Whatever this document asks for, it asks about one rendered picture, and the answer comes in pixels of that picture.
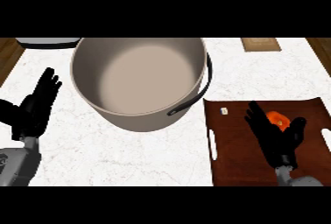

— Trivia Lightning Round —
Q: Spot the tan rectangular board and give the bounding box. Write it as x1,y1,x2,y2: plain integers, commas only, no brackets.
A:
240,37,284,53

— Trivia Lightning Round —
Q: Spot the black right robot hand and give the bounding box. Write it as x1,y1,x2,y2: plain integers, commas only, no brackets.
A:
243,100,309,170

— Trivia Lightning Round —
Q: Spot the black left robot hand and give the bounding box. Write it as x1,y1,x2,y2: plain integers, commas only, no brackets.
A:
0,66,64,142

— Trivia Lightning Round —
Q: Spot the dark brown wooden tray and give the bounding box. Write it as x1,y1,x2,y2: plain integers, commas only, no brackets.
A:
202,97,331,187

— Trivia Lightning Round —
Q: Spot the grey and black appliance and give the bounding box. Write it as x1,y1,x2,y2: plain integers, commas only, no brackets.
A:
15,37,83,50

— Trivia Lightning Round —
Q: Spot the orange squash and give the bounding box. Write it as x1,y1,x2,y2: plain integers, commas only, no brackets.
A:
264,110,293,132

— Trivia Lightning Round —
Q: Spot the large beige pot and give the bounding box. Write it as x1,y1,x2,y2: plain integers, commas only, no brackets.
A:
69,37,213,133

